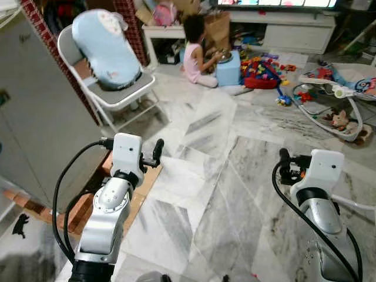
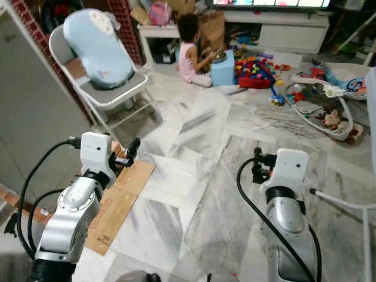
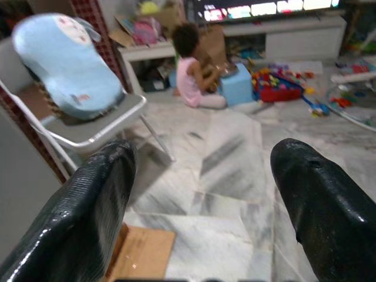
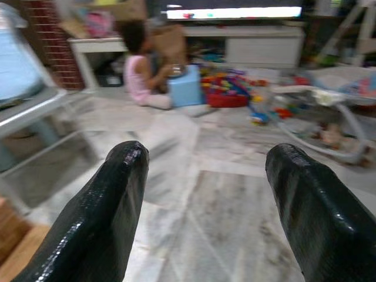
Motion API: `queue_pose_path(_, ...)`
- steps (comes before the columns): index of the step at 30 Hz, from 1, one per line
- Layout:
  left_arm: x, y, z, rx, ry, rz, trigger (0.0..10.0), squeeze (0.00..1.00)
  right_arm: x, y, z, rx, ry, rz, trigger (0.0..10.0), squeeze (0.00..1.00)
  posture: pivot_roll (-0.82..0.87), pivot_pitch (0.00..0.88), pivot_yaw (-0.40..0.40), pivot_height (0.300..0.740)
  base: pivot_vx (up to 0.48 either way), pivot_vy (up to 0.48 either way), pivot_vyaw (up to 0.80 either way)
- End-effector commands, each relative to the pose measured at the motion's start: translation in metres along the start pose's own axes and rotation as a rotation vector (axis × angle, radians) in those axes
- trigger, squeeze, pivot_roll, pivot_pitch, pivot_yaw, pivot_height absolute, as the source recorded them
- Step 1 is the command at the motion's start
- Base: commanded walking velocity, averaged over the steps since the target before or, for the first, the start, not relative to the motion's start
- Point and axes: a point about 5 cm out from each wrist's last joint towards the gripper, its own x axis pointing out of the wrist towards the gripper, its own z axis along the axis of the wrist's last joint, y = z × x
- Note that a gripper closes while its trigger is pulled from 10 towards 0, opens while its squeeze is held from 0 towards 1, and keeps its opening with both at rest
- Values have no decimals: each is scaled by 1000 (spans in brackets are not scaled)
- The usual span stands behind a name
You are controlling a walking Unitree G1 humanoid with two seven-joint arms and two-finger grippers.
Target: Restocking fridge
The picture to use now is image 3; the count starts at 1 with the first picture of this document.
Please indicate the brown cardboard floor sheet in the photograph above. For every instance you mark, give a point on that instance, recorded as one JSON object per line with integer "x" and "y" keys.
{"x": 144, "y": 252}

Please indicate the grey folding chair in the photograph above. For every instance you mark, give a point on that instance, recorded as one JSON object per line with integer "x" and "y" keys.
{"x": 129, "y": 105}

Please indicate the child in pink clothes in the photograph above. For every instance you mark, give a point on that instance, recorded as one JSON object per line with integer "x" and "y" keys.
{"x": 188, "y": 79}

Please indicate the open brown cardboard box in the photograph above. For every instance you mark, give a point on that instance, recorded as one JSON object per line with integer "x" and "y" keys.
{"x": 167, "y": 17}

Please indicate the pink backpack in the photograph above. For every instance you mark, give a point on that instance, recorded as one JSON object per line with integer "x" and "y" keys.
{"x": 144, "y": 32}

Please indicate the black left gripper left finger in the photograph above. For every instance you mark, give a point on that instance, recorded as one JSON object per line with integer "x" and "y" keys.
{"x": 73, "y": 217}

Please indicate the brown paper bag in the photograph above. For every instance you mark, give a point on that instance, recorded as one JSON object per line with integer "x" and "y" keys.
{"x": 216, "y": 44}

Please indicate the white side table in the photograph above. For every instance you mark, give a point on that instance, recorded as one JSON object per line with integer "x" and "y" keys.
{"x": 147, "y": 50}

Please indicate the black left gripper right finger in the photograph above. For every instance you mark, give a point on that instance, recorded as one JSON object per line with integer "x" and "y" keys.
{"x": 329, "y": 211}

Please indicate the yellow green soft toy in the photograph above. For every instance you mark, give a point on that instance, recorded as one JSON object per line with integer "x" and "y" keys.
{"x": 149, "y": 7}

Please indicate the red toy block tray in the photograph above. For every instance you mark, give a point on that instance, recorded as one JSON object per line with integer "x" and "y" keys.
{"x": 279, "y": 94}

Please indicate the light blue plastic box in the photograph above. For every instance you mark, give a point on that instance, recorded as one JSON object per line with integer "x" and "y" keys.
{"x": 236, "y": 86}

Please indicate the light blue baby seat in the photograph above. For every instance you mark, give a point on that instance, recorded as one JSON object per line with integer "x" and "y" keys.
{"x": 64, "y": 67}

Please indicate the white television stand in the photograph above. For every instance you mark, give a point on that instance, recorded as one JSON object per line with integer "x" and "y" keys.
{"x": 302, "y": 41}

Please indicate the blue plastic toy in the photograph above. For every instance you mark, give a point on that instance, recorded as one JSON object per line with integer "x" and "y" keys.
{"x": 315, "y": 107}

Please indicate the grey hoop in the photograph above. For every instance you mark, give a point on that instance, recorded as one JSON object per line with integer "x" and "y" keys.
{"x": 352, "y": 117}

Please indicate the flat screen television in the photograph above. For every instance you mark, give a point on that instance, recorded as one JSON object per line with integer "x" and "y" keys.
{"x": 264, "y": 8}

